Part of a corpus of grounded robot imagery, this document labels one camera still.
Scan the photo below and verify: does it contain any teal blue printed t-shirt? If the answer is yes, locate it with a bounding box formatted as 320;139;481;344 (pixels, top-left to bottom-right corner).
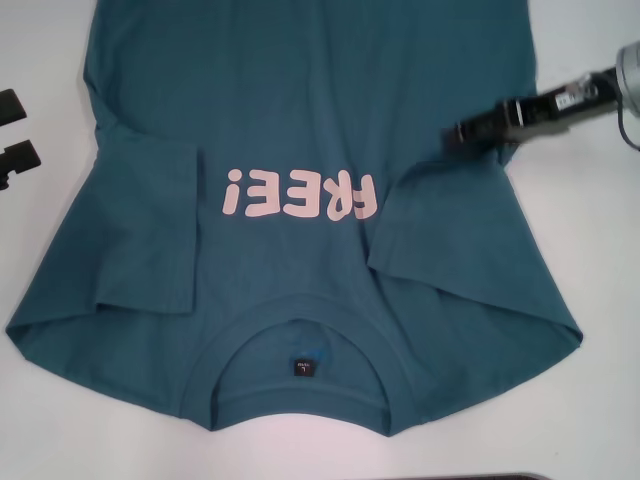
4;0;584;435

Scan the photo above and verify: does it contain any grey cable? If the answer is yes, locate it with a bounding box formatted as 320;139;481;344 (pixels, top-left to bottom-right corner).
616;105;640;151

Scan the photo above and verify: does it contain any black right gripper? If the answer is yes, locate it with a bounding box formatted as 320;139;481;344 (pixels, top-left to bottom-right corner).
441;68;617;152

